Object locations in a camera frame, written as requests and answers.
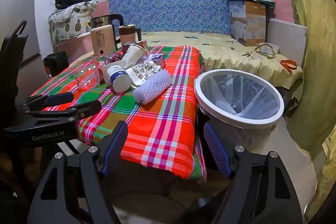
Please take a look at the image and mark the cream thermos box 55 degrees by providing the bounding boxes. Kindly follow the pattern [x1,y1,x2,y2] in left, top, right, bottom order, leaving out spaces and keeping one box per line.
[91,25,114,56]

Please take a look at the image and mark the blue floral headboard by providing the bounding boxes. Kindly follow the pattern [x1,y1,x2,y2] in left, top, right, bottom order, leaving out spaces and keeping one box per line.
[106,0,251,36]

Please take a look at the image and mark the plaid tablecloth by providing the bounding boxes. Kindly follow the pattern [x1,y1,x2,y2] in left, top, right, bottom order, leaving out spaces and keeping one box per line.
[30,46,208,180]

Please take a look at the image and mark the white foam fruit net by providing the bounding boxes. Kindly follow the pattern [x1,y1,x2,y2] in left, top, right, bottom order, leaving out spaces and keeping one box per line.
[133,68,172,104]

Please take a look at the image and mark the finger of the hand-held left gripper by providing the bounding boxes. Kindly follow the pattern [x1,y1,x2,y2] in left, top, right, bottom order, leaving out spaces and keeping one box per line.
[16,92,74,111]
[24,101,102,122]

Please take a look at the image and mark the orange strap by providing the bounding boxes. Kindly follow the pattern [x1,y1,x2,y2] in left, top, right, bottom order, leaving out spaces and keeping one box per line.
[280,59,298,73]

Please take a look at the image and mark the yellow bed sheet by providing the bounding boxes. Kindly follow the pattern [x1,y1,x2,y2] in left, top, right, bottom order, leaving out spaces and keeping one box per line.
[139,31,305,89]

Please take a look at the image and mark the white board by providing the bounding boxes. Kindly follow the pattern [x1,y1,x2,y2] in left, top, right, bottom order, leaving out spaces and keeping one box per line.
[266,18,307,56]

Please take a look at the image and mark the white bottle with blue label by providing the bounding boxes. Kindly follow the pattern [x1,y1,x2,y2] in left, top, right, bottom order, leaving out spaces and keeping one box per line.
[106,64,131,92]

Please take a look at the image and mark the pineapple print cloth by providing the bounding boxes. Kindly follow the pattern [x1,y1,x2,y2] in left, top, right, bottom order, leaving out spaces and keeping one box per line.
[49,1,99,45]

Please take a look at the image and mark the pink mug with brown lid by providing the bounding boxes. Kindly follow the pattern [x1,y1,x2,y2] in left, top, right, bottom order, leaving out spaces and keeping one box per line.
[118,24,142,46]

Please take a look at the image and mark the cardboard quilt box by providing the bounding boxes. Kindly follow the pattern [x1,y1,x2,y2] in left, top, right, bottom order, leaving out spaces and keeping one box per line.
[225,0,275,47]

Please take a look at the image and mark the steel kettle with black handle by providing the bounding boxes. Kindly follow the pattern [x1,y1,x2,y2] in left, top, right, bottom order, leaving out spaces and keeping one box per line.
[90,13,124,51]

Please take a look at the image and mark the clear plastic bin liner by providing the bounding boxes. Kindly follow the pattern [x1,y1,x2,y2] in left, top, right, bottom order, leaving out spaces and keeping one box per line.
[202,74,279,121]

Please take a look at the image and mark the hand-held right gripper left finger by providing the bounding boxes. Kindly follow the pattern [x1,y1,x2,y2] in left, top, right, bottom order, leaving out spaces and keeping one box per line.
[28,121,129,224]

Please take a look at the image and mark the grey refrigerator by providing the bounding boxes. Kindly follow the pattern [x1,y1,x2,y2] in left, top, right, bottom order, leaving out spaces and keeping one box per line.
[0,0,46,93]

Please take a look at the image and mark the printed wrapper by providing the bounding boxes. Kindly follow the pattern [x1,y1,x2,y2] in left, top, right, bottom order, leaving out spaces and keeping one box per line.
[126,61,161,88]

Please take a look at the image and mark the pink storage box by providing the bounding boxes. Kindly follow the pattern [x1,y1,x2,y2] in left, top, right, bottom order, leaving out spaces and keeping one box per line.
[55,31,95,59]

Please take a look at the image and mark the plain white paper cup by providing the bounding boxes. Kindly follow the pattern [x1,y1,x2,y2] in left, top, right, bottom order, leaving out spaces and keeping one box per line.
[123,45,149,68]

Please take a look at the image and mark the clear bottle with red label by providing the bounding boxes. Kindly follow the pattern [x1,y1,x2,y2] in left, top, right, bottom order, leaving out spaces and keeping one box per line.
[76,52,124,88]

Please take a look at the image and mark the yellow-green curtain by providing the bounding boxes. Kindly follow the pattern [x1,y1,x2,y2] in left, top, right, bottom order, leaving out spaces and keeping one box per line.
[265,0,336,222]

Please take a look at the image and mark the green strap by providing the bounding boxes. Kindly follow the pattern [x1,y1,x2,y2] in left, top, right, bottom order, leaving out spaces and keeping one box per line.
[255,43,279,59]

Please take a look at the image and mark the dark red drink can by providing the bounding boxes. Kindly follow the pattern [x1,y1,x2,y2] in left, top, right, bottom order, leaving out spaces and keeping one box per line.
[121,42,137,54]

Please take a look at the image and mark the purple carton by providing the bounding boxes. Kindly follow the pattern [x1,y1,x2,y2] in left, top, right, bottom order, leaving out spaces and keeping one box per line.
[143,53,166,68]

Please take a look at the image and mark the white trash bin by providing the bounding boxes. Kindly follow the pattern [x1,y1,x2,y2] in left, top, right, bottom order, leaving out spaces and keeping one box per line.
[194,69,285,159]

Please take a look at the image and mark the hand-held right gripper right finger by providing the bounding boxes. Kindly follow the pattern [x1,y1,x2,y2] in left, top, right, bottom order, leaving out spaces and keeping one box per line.
[203,122,303,224]

